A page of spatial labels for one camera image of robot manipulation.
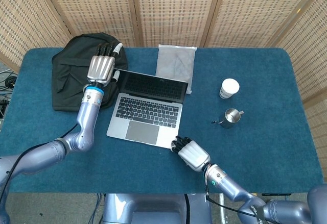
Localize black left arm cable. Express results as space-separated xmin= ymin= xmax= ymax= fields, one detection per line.
xmin=0 ymin=123 xmax=79 ymax=191

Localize black fabric backpack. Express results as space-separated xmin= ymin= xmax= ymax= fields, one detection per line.
xmin=52 ymin=32 xmax=128 ymax=112

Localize grey aluminium laptop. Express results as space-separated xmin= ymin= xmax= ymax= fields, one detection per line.
xmin=106 ymin=68 xmax=189 ymax=150

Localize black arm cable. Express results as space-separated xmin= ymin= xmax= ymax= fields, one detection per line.
xmin=0 ymin=123 xmax=79 ymax=191
xmin=204 ymin=167 xmax=259 ymax=217

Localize clear bag with grey cloth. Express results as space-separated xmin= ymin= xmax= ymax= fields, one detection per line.
xmin=155 ymin=44 xmax=197 ymax=95

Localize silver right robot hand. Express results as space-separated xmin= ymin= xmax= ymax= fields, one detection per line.
xmin=170 ymin=136 xmax=212 ymax=172

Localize woven rattan screen panel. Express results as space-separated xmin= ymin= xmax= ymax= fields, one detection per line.
xmin=274 ymin=0 xmax=327 ymax=184
xmin=201 ymin=0 xmax=317 ymax=48
xmin=38 ymin=0 xmax=140 ymax=48
xmin=131 ymin=0 xmax=225 ymax=48
xmin=0 ymin=0 xmax=71 ymax=73

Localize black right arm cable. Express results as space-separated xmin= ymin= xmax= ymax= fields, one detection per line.
xmin=204 ymin=167 xmax=259 ymax=217

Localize black coiled floor cable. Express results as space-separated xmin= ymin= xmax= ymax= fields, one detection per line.
xmin=4 ymin=72 xmax=18 ymax=90

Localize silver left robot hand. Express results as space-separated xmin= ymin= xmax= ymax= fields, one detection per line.
xmin=86 ymin=42 xmax=123 ymax=86

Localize white paper cup blue print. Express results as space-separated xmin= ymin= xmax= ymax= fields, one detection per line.
xmin=219 ymin=78 xmax=240 ymax=99

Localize stainless steel spouted pitcher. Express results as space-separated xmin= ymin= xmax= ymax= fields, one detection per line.
xmin=211 ymin=108 xmax=245 ymax=129

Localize blue-grey robot torso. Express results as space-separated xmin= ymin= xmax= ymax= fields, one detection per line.
xmin=102 ymin=193 xmax=213 ymax=224

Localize dark cable under table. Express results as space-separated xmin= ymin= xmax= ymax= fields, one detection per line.
xmin=93 ymin=193 xmax=106 ymax=224

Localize blue carpet table cover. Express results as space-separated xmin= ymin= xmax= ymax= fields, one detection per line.
xmin=0 ymin=47 xmax=324 ymax=194

